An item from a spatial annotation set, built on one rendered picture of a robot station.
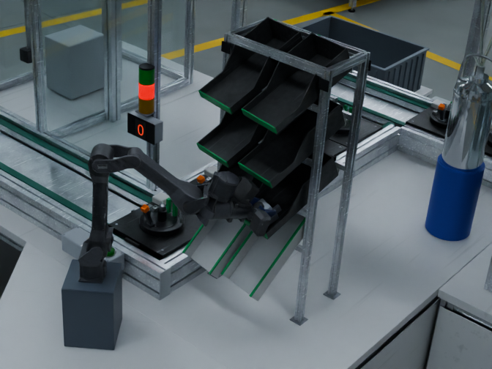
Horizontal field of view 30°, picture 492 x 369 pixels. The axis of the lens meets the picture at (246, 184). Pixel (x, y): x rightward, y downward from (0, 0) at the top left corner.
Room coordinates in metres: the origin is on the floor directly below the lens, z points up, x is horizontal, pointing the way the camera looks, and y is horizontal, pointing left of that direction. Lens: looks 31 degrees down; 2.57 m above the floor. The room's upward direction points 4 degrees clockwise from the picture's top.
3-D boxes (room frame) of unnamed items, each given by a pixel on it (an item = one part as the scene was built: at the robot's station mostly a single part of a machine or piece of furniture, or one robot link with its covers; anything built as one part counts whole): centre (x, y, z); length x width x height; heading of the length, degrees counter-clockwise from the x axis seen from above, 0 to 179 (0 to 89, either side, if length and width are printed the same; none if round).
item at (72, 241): (2.30, 0.45, 0.93); 0.21 x 0.07 x 0.06; 52
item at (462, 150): (2.69, -0.71, 1.32); 0.14 x 0.14 x 0.38
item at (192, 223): (2.42, 0.26, 0.96); 0.24 x 0.24 x 0.02; 52
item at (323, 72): (2.30, -0.11, 1.26); 0.36 x 0.21 x 0.80; 52
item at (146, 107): (2.63, 0.33, 1.29); 0.05 x 0.05 x 0.05
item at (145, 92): (2.63, 0.33, 1.34); 0.05 x 0.05 x 0.05
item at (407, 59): (4.42, -0.51, 0.73); 0.62 x 0.42 x 0.23; 52
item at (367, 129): (3.20, -0.35, 1.01); 0.24 x 0.24 x 0.13; 52
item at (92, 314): (2.01, 0.40, 0.96); 0.14 x 0.14 x 0.20; 89
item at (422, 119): (3.31, -0.78, 1.01); 0.24 x 0.24 x 0.13; 52
